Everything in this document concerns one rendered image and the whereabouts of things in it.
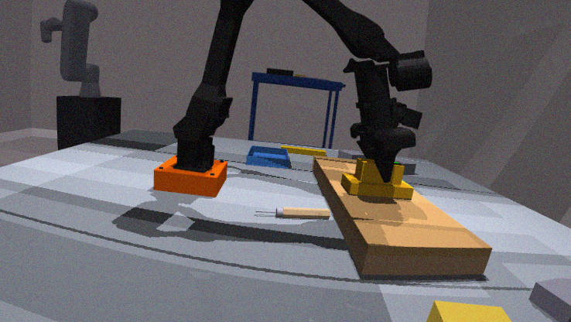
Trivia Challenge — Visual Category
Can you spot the tan wooden floor panel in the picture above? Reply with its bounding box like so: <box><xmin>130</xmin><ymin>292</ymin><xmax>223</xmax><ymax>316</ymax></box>
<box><xmin>312</xmin><ymin>156</ymin><xmax>492</xmax><ymax>276</ymax></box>

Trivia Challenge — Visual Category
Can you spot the awl with wooden handle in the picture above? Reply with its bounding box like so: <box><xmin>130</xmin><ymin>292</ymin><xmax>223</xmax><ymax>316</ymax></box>
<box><xmin>255</xmin><ymin>207</ymin><xmax>330</xmax><ymax>219</ymax></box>

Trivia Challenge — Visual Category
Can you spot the blue open tray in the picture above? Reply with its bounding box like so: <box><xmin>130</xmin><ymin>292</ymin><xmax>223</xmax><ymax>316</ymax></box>
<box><xmin>246</xmin><ymin>146</ymin><xmax>289</xmax><ymax>169</ymax></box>

